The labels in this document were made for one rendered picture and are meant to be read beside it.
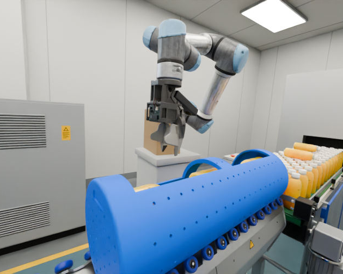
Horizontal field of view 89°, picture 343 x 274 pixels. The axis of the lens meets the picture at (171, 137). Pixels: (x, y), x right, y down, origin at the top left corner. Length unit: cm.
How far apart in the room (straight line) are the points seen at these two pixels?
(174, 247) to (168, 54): 47
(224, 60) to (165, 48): 47
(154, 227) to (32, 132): 172
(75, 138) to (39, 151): 32
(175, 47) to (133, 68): 307
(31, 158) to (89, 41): 212
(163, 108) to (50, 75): 291
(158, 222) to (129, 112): 311
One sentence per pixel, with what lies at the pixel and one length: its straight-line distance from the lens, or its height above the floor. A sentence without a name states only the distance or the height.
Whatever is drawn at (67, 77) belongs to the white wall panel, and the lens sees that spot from 329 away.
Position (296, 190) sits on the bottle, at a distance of 121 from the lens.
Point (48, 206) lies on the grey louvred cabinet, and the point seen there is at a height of 41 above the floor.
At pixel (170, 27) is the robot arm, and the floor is 162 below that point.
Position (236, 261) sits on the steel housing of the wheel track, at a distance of 83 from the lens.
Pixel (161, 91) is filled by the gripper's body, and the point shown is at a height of 146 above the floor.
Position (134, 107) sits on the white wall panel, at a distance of 349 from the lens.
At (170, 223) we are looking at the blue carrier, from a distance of 45.
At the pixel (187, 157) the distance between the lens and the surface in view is 106.
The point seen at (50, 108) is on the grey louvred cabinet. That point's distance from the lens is 199.
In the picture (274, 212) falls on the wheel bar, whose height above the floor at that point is 93.
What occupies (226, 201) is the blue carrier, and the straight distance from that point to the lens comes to 60.
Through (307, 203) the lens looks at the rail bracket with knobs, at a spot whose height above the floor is 100.
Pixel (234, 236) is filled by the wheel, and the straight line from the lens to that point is 78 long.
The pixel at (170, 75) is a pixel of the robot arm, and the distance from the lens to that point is 48.
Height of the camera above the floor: 141
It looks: 8 degrees down
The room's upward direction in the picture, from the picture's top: 3 degrees clockwise
